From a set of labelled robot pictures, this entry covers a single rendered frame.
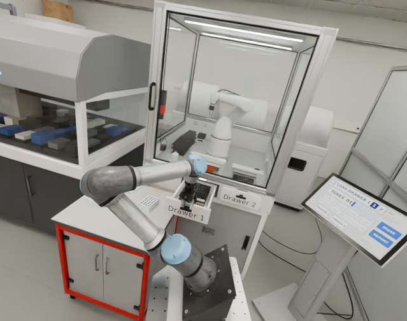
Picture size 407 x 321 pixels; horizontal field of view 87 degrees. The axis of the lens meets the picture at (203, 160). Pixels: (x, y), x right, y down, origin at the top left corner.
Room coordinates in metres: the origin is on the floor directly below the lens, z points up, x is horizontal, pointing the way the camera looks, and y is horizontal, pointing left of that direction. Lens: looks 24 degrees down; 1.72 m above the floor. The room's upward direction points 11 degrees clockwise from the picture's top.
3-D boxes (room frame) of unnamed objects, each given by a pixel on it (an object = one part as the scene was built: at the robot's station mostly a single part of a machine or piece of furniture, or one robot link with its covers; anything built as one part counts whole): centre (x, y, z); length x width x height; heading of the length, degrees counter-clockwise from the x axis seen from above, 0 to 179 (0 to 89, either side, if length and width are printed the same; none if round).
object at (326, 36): (1.87, -0.12, 1.47); 1.02 x 0.95 x 1.05; 81
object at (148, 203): (1.22, 0.31, 0.78); 0.12 x 0.08 x 0.04; 162
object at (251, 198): (1.35, -0.32, 0.87); 0.29 x 0.02 x 0.11; 81
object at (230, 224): (1.87, -0.13, 0.40); 1.03 x 0.95 x 0.80; 81
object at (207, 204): (1.30, 0.01, 0.86); 0.40 x 0.26 x 0.06; 171
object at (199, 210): (1.10, 0.04, 0.87); 0.29 x 0.02 x 0.11; 81
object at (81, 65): (2.02, 1.64, 0.89); 1.86 x 1.21 x 1.78; 81
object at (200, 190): (1.29, 0.01, 0.87); 0.22 x 0.18 x 0.06; 171
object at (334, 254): (1.12, -0.95, 0.51); 0.50 x 0.45 x 1.02; 120
